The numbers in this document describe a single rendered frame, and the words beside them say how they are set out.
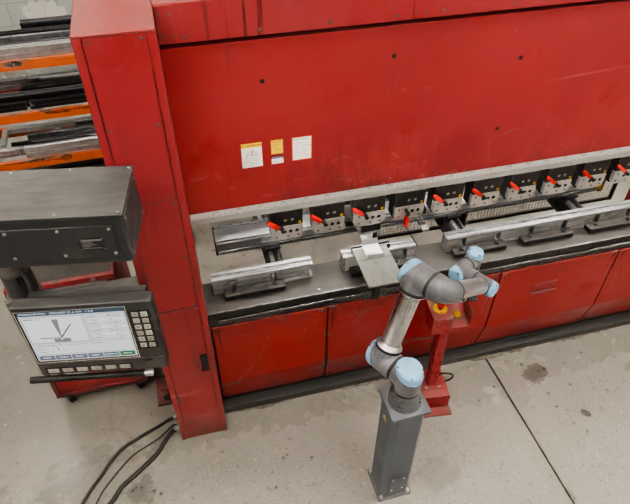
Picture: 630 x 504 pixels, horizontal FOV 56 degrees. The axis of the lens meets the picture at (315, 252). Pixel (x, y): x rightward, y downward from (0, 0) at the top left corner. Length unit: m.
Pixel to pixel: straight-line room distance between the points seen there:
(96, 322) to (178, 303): 0.64
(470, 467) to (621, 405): 1.03
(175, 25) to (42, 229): 0.81
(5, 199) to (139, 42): 0.62
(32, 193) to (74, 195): 0.13
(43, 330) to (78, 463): 1.56
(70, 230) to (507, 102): 1.86
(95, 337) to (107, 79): 0.85
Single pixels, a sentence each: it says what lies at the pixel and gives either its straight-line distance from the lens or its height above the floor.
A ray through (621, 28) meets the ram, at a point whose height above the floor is 2.03.
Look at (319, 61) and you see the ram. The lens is 2.35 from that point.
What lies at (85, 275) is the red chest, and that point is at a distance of 3.07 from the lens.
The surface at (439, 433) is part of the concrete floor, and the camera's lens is 3.59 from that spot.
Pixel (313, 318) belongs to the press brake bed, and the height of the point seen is 0.69.
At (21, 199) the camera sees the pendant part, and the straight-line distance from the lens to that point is 1.97.
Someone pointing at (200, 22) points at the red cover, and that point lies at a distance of 2.20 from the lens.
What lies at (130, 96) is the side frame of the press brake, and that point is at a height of 2.09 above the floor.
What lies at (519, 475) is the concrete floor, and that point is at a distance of 3.57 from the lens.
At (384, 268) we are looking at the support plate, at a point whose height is 1.00.
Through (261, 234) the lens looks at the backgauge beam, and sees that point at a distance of 3.12.
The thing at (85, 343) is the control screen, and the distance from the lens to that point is 2.22.
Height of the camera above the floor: 3.04
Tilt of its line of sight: 43 degrees down
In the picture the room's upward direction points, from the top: straight up
